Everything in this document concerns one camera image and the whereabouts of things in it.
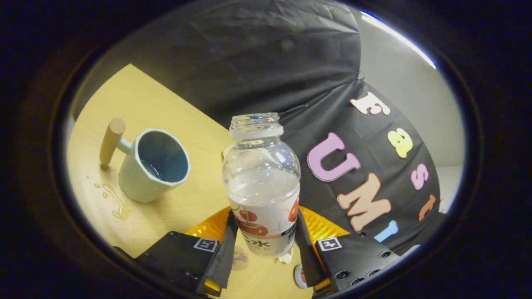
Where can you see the black backdrop cloth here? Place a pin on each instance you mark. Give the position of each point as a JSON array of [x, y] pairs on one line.
[[249, 54]]

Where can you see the spilled liquid puddle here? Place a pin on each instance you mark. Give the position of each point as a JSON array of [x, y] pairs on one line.
[[116, 205]]

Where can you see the wooden table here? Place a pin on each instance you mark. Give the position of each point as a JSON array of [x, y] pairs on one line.
[[187, 207]]

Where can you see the clear plastic juice bottle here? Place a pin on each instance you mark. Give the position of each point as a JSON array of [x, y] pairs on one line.
[[262, 195]]

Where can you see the round wooden coaster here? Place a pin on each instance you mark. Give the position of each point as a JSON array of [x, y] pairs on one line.
[[240, 259]]

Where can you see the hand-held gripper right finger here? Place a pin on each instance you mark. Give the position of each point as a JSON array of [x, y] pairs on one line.
[[309, 261]]

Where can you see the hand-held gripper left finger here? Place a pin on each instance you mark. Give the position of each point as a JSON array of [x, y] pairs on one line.
[[226, 257]]

